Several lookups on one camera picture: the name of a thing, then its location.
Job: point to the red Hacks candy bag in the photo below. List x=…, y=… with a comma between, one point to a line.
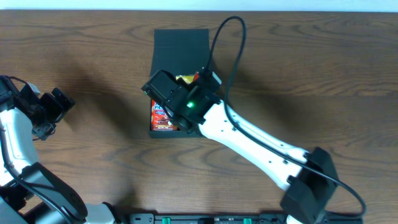
x=196, y=76

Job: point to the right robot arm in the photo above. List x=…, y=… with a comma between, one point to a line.
x=301, y=174

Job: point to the black gift box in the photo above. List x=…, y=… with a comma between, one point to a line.
x=180, y=51

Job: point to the red Hello Panda box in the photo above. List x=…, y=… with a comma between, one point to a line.
x=159, y=120

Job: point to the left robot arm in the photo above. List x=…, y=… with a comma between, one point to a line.
x=30, y=193

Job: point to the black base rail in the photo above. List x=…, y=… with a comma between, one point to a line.
x=264, y=218

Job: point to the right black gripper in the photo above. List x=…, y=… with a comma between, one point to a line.
x=180, y=83

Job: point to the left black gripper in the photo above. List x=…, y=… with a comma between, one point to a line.
x=56, y=111

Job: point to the yellow Hacks candy bag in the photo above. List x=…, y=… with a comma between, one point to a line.
x=188, y=79

